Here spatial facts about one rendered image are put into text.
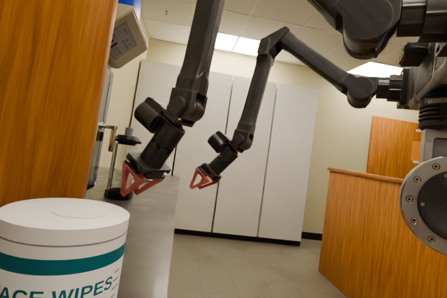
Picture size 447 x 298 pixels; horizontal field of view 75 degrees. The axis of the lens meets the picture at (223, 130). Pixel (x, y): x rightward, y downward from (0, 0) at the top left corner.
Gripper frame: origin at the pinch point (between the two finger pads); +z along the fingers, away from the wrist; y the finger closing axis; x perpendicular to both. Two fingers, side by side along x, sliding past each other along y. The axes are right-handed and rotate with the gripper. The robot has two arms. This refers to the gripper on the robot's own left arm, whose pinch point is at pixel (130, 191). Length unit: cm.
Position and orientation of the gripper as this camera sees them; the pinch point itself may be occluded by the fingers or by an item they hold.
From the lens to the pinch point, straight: 74.8
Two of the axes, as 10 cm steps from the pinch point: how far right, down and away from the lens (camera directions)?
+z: -5.7, 8.1, 1.5
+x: 7.1, 5.8, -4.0
